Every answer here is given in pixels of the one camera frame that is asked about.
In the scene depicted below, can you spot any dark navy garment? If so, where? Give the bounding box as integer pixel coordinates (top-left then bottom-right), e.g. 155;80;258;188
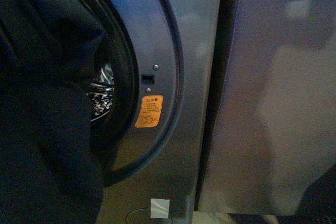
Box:
1;0;104;223

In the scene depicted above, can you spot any grey front-load washing machine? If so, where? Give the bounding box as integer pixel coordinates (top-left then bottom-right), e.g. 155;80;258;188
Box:
79;0;219;223

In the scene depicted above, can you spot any orange warning sticker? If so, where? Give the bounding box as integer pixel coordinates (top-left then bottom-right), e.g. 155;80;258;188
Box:
135;95;163;129

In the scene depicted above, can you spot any white tape label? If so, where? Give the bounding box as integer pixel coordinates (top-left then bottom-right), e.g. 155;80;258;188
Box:
150;198;170;219

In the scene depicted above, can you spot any grey side panel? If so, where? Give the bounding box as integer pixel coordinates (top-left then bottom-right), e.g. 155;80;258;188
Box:
196;0;335;218

